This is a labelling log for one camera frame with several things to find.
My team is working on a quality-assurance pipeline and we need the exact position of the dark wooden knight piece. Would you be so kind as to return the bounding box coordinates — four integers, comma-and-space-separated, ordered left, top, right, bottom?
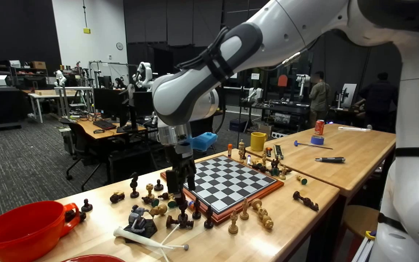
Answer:
128, 172, 141, 200

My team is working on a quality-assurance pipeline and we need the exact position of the red plate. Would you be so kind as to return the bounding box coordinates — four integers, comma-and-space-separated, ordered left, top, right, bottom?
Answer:
63, 254, 127, 262

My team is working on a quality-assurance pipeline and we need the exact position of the dark wooden chess piece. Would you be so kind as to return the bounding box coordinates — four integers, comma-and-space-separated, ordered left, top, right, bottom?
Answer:
63, 206, 88, 226
165, 194, 195, 232
272, 143, 285, 163
203, 206, 217, 232
251, 162, 269, 175
268, 159, 283, 178

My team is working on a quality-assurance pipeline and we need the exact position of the grey knight figure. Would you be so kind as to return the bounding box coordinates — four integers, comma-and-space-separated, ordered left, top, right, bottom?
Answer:
123, 204, 159, 239

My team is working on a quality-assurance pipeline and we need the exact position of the black hand tool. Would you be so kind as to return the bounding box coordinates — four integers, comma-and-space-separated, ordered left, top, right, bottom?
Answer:
315, 155, 348, 165

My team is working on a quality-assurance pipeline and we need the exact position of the black computer monitor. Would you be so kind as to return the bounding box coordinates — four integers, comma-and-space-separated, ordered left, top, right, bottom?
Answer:
92, 86, 130, 121

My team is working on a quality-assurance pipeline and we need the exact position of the wooden office desk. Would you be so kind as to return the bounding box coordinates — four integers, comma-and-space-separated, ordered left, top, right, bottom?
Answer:
76, 117, 149, 143

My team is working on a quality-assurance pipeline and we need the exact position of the white plastic rod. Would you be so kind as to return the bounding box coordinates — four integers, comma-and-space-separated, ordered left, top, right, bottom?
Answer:
112, 226, 191, 254

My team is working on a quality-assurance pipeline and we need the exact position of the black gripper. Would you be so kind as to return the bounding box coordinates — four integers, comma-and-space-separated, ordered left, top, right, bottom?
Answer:
162, 139, 198, 196

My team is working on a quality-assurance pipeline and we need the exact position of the black robot wrist cable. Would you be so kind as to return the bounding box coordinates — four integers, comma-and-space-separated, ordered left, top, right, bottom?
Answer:
175, 27, 233, 72

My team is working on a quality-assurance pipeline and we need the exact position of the brown wooden chess piece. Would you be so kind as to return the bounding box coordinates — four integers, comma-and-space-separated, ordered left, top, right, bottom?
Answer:
141, 182, 157, 206

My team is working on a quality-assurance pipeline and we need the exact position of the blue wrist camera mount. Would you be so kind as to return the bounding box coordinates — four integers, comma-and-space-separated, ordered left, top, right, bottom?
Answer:
187, 131, 220, 153

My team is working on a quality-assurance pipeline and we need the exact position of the dark chess piece lying down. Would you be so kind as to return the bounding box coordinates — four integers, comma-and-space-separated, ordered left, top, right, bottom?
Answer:
109, 191, 127, 206
291, 190, 320, 213

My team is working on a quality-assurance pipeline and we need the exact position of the white paper sheet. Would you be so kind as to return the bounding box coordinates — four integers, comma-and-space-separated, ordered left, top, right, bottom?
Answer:
336, 124, 373, 134

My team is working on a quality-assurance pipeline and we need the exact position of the person in olive shirt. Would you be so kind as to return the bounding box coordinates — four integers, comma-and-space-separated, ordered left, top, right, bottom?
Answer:
307, 70, 332, 129

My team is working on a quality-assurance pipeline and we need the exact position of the light wooden pawn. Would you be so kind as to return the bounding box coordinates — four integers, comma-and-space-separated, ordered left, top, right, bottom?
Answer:
239, 198, 252, 223
227, 212, 240, 238

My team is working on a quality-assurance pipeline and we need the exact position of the yellow cup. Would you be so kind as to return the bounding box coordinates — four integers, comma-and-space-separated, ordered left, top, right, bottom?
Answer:
249, 131, 268, 153

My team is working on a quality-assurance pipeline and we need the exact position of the orange can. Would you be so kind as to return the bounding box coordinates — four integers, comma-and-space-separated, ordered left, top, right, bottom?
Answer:
313, 118, 328, 139

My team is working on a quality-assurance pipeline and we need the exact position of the red plastic bowl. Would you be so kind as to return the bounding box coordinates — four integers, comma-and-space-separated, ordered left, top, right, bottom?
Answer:
0, 200, 83, 262

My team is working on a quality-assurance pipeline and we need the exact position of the blue handled tool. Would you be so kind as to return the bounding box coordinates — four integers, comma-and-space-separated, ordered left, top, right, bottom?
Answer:
293, 139, 335, 152

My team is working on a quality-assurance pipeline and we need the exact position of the framed screen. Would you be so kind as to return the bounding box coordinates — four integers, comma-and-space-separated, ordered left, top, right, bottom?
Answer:
339, 82, 360, 111

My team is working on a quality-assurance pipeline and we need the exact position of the checkered chessboard with red frame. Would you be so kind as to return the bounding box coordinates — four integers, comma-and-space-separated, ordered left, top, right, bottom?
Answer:
182, 153, 285, 226

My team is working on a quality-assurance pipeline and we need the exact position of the tall light wooden chess piece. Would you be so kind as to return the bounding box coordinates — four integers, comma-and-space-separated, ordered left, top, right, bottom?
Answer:
237, 140, 248, 162

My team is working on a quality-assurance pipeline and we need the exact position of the person in dark clothes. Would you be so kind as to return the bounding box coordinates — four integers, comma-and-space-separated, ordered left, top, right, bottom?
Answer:
363, 72, 399, 134

